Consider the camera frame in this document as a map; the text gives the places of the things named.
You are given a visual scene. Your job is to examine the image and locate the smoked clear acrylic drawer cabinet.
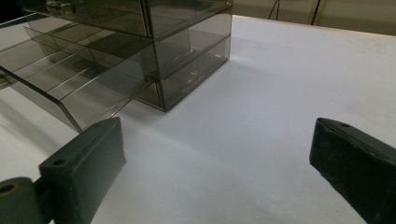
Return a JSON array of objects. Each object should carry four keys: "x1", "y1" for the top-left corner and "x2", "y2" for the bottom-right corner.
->
[{"x1": 18, "y1": 0, "x2": 233, "y2": 112}]

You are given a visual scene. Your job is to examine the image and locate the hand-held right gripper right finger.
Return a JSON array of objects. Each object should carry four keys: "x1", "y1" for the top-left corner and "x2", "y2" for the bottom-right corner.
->
[{"x1": 308, "y1": 117, "x2": 396, "y2": 224}]

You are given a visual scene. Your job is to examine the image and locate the black cable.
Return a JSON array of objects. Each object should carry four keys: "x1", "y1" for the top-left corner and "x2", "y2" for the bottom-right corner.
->
[
  {"x1": 268, "y1": 0, "x2": 280, "y2": 21},
  {"x1": 311, "y1": 0, "x2": 321, "y2": 26}
]

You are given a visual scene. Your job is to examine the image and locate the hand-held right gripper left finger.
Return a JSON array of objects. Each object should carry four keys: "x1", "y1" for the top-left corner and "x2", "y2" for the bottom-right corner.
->
[{"x1": 38, "y1": 116, "x2": 127, "y2": 224}]

